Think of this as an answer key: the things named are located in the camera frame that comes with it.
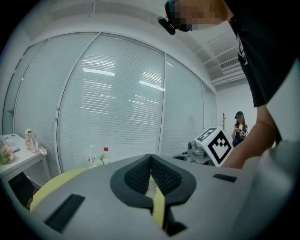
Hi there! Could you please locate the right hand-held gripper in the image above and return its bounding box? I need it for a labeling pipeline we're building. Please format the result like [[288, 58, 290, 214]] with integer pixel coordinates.
[[172, 126, 233, 168]]

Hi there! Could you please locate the pink flower bunch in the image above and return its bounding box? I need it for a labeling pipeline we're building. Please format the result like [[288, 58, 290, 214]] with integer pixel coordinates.
[[0, 147, 15, 165]]

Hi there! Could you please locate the black head-mounted camera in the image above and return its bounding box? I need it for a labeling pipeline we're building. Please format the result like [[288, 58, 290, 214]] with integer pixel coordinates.
[[157, 0, 195, 36]]

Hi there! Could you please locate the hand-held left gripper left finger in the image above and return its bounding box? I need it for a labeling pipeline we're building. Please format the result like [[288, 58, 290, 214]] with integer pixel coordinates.
[[30, 154, 169, 240]]

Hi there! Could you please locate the black office chair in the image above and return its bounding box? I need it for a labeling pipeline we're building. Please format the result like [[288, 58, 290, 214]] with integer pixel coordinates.
[[8, 173, 36, 207]]

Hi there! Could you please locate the person's right forearm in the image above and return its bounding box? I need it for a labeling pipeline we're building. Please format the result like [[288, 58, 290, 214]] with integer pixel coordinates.
[[221, 106, 278, 169]]

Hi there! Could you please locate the ceiling air vent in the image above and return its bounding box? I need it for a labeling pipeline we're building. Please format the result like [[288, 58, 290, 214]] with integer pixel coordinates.
[[219, 57, 241, 71]]

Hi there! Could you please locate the white desk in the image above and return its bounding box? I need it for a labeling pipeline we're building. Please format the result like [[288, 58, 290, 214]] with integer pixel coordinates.
[[0, 133, 51, 186]]

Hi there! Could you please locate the person's black shirt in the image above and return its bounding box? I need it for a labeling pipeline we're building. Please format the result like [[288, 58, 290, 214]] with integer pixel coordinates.
[[228, 0, 300, 108]]

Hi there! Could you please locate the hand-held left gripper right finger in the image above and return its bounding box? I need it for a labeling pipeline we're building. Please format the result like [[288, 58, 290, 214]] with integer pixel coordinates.
[[151, 154, 255, 239]]

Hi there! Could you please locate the clear water bottle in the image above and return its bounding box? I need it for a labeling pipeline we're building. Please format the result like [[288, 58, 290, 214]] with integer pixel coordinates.
[[88, 145, 97, 168]]

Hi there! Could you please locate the person's head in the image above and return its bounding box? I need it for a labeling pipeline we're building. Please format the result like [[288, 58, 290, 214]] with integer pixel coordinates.
[[174, 0, 235, 32]]

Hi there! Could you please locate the white desk telephone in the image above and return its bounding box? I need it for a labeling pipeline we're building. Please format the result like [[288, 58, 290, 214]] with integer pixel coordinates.
[[0, 137, 21, 153]]

